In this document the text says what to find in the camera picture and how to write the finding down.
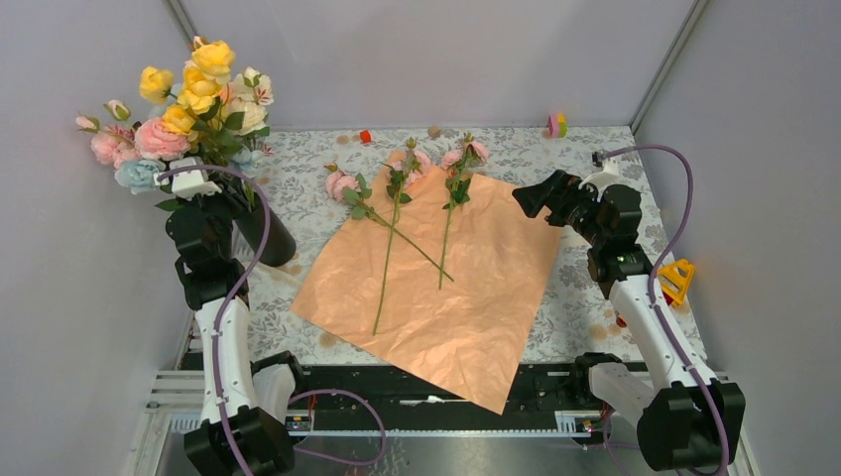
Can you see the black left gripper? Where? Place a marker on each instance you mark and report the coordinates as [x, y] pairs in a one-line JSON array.
[[237, 209]]

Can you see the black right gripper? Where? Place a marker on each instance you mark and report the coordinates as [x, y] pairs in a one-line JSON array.
[[556, 192]]

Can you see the large pink rose stem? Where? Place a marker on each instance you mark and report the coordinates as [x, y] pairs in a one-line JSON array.
[[166, 136]]

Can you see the orange wrapping paper sheet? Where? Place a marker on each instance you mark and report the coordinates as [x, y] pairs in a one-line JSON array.
[[467, 338]]

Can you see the white rose stem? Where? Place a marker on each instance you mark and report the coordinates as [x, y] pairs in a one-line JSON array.
[[249, 93]]

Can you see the yellow rose stem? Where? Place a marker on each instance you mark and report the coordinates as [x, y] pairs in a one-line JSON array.
[[188, 107]]

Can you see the peach rose stem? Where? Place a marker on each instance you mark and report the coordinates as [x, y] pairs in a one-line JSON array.
[[209, 67]]

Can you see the blue rose stem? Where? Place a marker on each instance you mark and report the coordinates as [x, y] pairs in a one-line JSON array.
[[138, 175]]

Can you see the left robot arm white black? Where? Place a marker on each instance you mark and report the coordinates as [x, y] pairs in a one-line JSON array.
[[223, 341]]

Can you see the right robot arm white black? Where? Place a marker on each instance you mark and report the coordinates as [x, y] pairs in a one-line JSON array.
[[685, 416]]

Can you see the pink rose stem in vase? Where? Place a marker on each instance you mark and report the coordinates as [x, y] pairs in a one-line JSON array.
[[108, 152]]

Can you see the pink green stacked toy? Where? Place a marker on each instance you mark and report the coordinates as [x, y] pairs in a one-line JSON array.
[[556, 126]]

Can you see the pink rose stem right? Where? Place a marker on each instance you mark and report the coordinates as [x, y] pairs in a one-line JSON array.
[[459, 165]]

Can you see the pink rose stem middle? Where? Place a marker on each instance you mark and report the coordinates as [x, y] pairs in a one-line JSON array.
[[402, 173]]

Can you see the pink rose stem left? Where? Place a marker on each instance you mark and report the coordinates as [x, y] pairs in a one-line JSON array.
[[342, 186]]

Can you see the yellow plastic toy piece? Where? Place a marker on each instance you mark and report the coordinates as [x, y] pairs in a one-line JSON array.
[[677, 281]]

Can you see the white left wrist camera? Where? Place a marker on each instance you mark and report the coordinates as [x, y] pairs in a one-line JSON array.
[[187, 184]]

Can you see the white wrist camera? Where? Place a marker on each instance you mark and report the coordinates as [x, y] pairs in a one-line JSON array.
[[608, 171], [187, 184]]

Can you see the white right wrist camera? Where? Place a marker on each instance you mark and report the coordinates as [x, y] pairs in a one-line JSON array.
[[608, 171]]

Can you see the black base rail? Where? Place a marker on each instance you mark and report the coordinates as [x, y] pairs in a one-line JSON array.
[[546, 400]]

